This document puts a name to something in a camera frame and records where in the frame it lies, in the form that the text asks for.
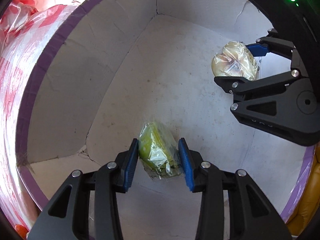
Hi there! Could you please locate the purple rimmed cardboard box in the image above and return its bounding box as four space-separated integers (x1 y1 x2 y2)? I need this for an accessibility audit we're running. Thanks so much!
16 0 316 239

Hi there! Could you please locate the yellow fruit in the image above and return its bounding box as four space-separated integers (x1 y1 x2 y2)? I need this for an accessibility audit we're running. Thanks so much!
212 41 259 81

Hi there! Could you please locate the large orange tangerine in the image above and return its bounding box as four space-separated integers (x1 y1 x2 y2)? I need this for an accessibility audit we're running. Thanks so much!
14 224 29 240

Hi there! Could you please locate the green fruit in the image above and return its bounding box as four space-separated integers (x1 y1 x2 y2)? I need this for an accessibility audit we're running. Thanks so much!
138 121 182 180

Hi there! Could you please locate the red white checkered tablecloth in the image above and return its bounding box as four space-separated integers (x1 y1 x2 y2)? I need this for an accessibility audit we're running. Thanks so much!
1 0 80 230

